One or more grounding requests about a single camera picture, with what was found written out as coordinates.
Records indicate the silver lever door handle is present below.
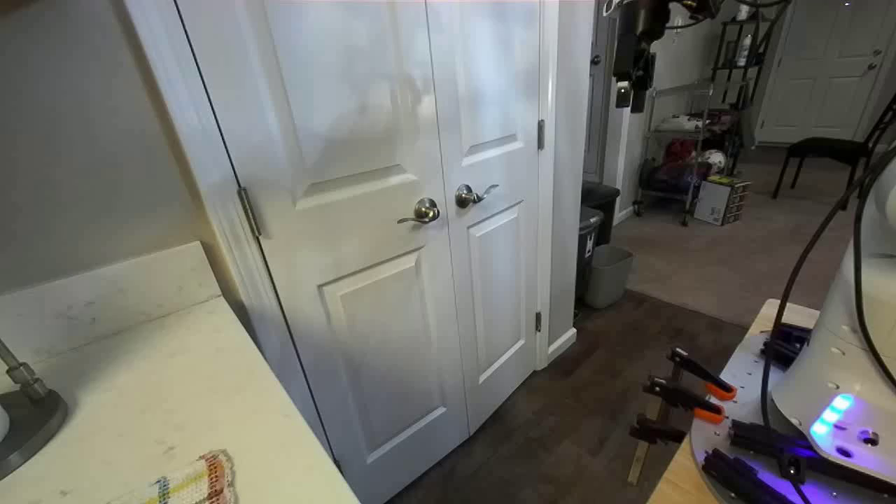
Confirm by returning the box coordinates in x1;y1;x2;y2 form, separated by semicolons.
396;196;443;228
455;181;502;212

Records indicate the white room door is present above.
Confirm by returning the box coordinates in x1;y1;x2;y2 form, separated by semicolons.
754;0;896;144

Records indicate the black waste bin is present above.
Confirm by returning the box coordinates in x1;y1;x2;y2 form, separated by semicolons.
579;178;623;245

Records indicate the black base cable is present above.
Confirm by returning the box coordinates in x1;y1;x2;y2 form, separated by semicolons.
760;91;896;430
848;137;896;388

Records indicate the white door frame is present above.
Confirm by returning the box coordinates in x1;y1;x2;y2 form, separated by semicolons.
120;0;582;450

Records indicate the silver lidded waste bin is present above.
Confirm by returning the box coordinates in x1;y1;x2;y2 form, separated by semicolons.
578;203;609;303

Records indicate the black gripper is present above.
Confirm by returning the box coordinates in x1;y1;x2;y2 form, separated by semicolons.
610;0;673;118

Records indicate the metal robot mounting plate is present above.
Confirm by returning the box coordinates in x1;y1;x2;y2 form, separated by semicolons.
690;325;896;504

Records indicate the colourful printed strip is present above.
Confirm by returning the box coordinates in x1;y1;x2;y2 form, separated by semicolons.
109;448;238;504

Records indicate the black shelf rack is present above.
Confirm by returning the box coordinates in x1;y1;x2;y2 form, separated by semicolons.
709;7;778;150

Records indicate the metal wire utility cart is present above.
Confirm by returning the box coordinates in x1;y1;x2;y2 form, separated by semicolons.
635;80;740;226

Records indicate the black table clamp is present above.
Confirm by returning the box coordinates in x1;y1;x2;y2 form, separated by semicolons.
700;445;799;504
729;416;896;499

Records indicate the black bar clamp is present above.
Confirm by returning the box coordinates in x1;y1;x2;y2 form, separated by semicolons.
625;388;690;487

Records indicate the grey plastic waste bin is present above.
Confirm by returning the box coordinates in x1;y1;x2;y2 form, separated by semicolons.
585;244;635;311

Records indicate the black clamp orange tip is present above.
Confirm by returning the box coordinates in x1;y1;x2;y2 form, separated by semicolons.
644;374;729;429
667;343;740;402

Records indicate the black chair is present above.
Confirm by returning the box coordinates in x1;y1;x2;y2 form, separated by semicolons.
771;133;877;210

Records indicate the white storage box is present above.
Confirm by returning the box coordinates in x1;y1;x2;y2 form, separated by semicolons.
695;174;754;228

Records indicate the black cable connector block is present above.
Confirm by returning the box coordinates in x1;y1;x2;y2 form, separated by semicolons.
760;321;813;370

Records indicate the white panelled closet door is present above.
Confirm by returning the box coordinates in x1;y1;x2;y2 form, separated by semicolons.
427;0;546;437
173;0;471;504

